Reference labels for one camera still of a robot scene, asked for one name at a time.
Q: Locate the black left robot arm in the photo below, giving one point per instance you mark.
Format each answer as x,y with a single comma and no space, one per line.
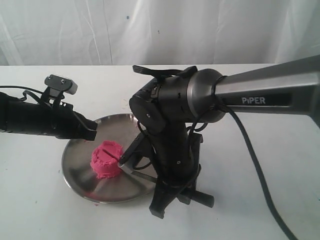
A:
20,117

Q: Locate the black knife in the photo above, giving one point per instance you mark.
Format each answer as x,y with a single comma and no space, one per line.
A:
140,175

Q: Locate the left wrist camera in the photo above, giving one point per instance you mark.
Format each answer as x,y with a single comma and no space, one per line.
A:
56,87

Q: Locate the pink sand mound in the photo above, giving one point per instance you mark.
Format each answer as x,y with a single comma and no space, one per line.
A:
104,159

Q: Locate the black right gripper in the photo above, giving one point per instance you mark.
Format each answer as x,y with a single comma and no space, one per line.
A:
171,155

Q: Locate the round steel plate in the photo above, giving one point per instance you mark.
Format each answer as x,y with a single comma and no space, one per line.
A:
79,176

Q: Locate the white backdrop curtain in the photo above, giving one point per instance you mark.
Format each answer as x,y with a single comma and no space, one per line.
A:
157,32

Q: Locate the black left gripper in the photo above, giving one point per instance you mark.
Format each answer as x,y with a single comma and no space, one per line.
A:
66,124

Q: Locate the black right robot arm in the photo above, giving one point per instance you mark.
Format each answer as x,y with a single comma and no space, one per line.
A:
174,101

